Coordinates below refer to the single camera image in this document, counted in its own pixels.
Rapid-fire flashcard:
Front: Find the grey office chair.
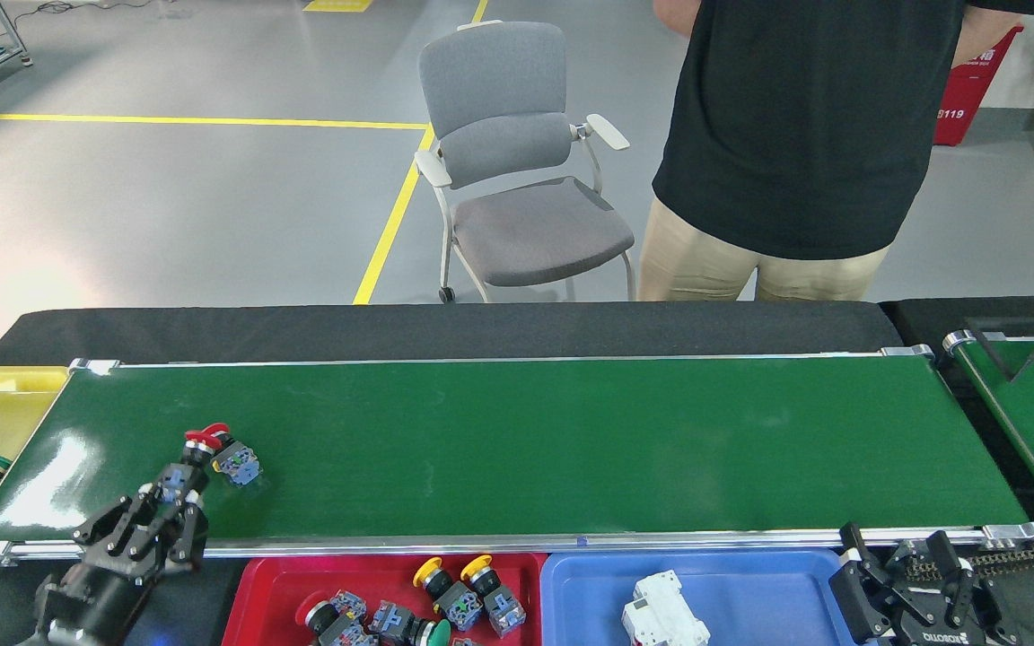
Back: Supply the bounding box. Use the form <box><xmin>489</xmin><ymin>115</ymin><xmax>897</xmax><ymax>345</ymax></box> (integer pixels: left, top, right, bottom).
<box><xmin>414</xmin><ymin>20</ymin><xmax>636</xmax><ymax>304</ymax></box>

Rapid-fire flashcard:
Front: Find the black guide bracket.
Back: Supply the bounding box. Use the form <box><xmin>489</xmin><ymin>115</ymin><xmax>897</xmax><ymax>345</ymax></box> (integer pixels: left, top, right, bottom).
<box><xmin>966</xmin><ymin>327</ymin><xmax>1021</xmax><ymax>378</ymax></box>

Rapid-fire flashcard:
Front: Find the yellow plastic tray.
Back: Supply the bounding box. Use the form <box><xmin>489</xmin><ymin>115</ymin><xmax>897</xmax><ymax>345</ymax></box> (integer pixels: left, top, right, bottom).
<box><xmin>0</xmin><ymin>365</ymin><xmax>71</xmax><ymax>589</ymax></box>

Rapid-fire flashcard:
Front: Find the roller drive chain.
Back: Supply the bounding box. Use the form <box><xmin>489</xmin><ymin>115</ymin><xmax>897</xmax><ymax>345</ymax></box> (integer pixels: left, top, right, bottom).
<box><xmin>894</xmin><ymin>541</ymin><xmax>1034</xmax><ymax>580</ymax></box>

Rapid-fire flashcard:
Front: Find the person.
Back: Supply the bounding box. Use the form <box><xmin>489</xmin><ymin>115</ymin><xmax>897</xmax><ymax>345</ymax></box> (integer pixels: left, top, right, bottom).
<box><xmin>638</xmin><ymin>0</ymin><xmax>1034</xmax><ymax>303</ymax></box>

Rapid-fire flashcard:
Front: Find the white circuit breaker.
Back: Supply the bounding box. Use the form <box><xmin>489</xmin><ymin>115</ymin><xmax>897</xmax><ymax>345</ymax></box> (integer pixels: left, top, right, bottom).
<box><xmin>620</xmin><ymin>570</ymin><xmax>713</xmax><ymax>646</ymax></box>

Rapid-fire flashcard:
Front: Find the red fire equipment cabinet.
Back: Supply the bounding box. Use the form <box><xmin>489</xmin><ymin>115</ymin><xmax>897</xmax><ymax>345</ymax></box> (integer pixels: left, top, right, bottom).
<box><xmin>933</xmin><ymin>22</ymin><xmax>1025</xmax><ymax>147</ymax></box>

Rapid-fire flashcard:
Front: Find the red plastic tray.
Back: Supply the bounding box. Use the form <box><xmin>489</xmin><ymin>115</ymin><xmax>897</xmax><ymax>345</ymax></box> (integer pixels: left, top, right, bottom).
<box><xmin>221</xmin><ymin>552</ymin><xmax>549</xmax><ymax>646</ymax></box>

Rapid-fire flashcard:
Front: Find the red push button switch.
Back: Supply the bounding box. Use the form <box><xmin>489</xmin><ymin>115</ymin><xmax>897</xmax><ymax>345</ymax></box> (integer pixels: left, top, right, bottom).
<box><xmin>183</xmin><ymin>423</ymin><xmax>263</xmax><ymax>487</ymax></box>
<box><xmin>294</xmin><ymin>589</ymin><xmax>374</xmax><ymax>646</ymax></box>

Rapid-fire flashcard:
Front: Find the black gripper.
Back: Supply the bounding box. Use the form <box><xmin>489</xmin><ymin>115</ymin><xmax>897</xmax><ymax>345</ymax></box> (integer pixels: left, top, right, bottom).
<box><xmin>23</xmin><ymin>463</ymin><xmax>211</xmax><ymax>646</ymax></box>
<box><xmin>828</xmin><ymin>522</ymin><xmax>1009</xmax><ymax>646</ymax></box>

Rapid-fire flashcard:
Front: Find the blue plastic tray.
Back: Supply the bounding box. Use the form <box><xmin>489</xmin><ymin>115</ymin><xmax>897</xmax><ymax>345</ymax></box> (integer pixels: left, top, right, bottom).
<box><xmin>539</xmin><ymin>547</ymin><xmax>850</xmax><ymax>646</ymax></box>

